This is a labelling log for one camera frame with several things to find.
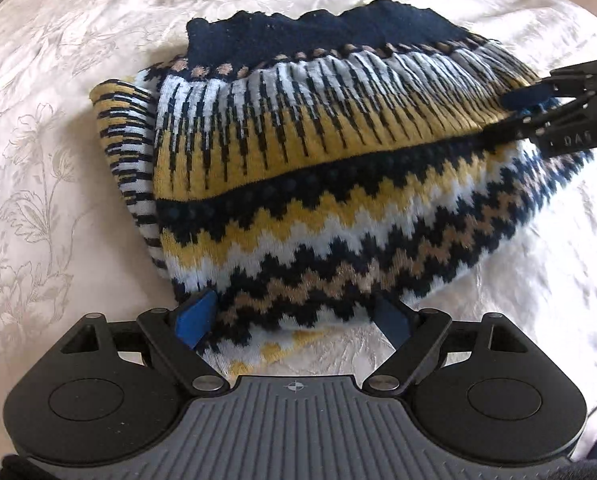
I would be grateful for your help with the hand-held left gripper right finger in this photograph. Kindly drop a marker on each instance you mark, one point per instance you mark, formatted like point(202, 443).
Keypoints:
point(394, 324)

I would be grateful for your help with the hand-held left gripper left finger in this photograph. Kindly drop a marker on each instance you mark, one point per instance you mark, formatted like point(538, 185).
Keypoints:
point(196, 321)

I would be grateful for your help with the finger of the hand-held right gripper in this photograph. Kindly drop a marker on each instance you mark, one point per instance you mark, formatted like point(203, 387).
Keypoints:
point(528, 97)
point(513, 132)

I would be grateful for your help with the navy yellow white patterned sweater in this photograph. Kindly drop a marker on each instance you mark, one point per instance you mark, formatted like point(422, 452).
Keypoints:
point(328, 170)

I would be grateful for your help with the white floral bedspread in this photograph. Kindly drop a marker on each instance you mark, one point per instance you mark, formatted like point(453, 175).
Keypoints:
point(53, 160)

